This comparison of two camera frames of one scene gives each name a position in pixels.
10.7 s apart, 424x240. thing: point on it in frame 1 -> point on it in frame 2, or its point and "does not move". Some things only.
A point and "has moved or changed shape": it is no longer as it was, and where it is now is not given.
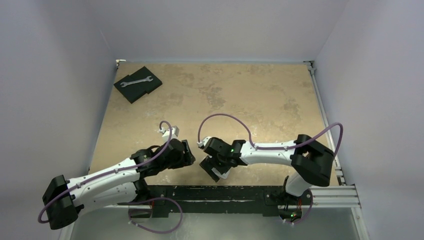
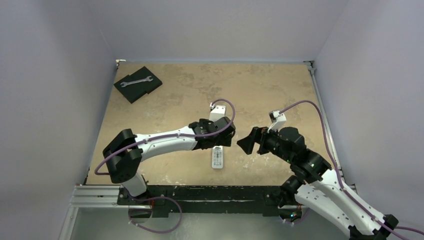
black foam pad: [133, 91] does not move
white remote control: [224, 175] has moved or changed shape
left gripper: [181, 161] -> [225, 142]
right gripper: [209, 164] -> [259, 138]
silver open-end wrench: [148, 79] does not move
